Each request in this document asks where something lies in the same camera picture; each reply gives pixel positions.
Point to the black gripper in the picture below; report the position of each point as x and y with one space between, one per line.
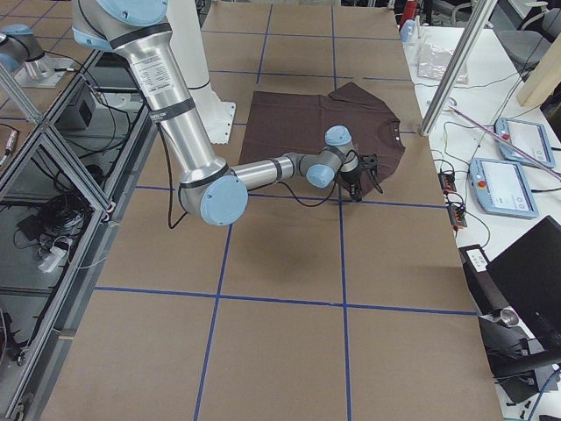
351 177

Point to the dark brown t-shirt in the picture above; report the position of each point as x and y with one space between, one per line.
281 123

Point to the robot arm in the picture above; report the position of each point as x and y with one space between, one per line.
26 60
139 32

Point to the orange connector module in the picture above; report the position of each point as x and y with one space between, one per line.
447 182

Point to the near blue teach pendant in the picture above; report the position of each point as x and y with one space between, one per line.
501 188

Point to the blue teach pendant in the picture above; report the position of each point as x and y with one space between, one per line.
501 188
529 137

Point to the far blue teach pendant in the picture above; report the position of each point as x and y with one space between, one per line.
529 137

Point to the red cylinder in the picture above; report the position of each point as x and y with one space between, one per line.
409 9

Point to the black monitor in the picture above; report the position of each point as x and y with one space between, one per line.
527 274

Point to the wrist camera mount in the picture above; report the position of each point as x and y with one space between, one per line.
369 162

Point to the aluminium frame post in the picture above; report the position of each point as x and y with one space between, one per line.
480 15

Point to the aluminium frame rack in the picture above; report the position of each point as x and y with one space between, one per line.
62 198

